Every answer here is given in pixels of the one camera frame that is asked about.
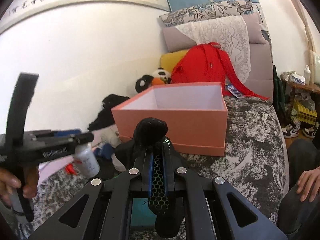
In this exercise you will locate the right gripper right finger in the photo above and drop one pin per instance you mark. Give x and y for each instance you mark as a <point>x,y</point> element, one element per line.
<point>172,161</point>

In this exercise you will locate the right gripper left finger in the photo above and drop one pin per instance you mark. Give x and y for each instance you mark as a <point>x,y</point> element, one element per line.
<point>141,185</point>

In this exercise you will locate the black knit glove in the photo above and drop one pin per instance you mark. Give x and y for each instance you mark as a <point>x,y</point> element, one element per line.
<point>151,135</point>

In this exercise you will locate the operator left hand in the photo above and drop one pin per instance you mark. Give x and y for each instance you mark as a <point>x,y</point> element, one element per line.
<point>10,182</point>

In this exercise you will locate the bystander hand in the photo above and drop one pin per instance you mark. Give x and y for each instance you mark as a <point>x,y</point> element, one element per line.
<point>308,185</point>

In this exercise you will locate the teal glasses case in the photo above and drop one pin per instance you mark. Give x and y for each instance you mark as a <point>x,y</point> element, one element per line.
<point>141,216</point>

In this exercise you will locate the white plastic bottle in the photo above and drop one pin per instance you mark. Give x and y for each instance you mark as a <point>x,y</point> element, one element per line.
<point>85,161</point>

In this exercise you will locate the red paper piece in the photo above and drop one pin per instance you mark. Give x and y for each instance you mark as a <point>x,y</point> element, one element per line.
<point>69,169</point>

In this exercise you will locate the pink cardboard box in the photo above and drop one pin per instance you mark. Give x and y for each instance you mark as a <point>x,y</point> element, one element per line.
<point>195,113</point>

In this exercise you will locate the black clothing pile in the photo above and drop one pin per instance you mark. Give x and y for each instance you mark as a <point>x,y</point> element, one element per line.
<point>105,117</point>

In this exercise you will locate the panda plush toy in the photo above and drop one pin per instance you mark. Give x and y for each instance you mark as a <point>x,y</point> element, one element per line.
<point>159,77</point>

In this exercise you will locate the yellow cushion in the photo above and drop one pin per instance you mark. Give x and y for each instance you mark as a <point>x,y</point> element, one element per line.
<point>169,61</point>

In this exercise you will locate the red backpack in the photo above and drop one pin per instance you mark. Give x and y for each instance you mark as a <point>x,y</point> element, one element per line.
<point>209,63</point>

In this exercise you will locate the grey folded quilt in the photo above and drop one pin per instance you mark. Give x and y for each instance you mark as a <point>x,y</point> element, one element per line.
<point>260,79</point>

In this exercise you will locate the black white sneaker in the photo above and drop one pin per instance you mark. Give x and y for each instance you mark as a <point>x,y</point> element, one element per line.
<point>292,129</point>

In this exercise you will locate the yellow egg crate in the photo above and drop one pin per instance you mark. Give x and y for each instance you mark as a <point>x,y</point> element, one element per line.
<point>304,114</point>

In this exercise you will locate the white lace cloth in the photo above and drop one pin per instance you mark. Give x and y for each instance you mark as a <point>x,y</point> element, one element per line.
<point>230,33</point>

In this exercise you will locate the wooden side table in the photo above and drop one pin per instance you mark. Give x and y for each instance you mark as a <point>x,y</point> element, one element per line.
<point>312,89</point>

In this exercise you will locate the floral patterned pillow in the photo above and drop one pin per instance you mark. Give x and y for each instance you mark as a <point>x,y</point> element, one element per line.
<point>209,11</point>

